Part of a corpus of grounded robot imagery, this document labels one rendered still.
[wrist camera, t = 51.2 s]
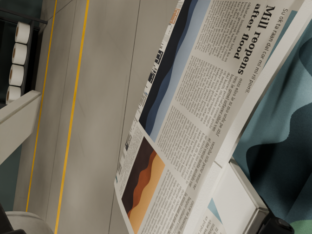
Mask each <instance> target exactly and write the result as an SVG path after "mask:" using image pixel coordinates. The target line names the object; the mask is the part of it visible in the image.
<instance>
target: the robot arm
mask: <svg viewBox="0 0 312 234"><path fill-rule="evenodd" d="M41 96H42V95H41V94H40V92H38V91H34V90H31V91H29V92H28V93H26V94H25V95H23V96H21V97H19V98H18V99H16V100H15V101H13V102H11V103H10V104H8V105H7V106H5V107H3V108H2V109H0V165H1V164H2V163H3V162H4V161H5V160H6V159H7V158H8V157H9V156H10V155H11V154H12V153H13V152H14V151H15V150H16V149H17V148H18V147H19V146H20V145H21V144H22V143H23V142H24V141H25V140H26V139H27V138H28V137H29V136H30V135H31V134H32V133H33V129H34V125H35V121H36V117H37V113H38V109H39V104H40V100H41ZM212 198H213V200H214V203H215V206H216V208H217V211H218V213H219V216H220V218H221V221H222V224H223V226H224V228H225V231H226V234H294V229H293V227H292V226H291V225H290V224H289V223H287V222H286V221H284V220H283V219H281V218H278V217H275V215H274V214H273V212H272V211H271V209H270V208H269V207H268V205H267V204H266V202H265V201H264V199H263V198H262V197H261V196H260V195H259V194H258V193H257V192H256V190H255V189H254V187H253V186H252V185H251V183H250V181H249V180H248V179H247V177H246V176H245V174H244V173H243V171H242V170H241V168H240V167H239V165H238V163H237V162H236V161H235V159H234V158H233V156H231V158H230V160H229V162H228V164H227V166H226V168H225V170H224V172H223V174H222V176H221V179H220V181H219V183H218V185H217V187H216V189H215V191H214V193H213V196H212ZM0 234H54V233H53V231H52V230H51V228H50V226H49V225H48V223H47V222H45V221H44V220H42V219H41V218H40V217H39V216H38V215H36V214H33V213H29V212H22V211H7V212H5V211H4V209H3V207H2V205H1V203H0Z"/></svg>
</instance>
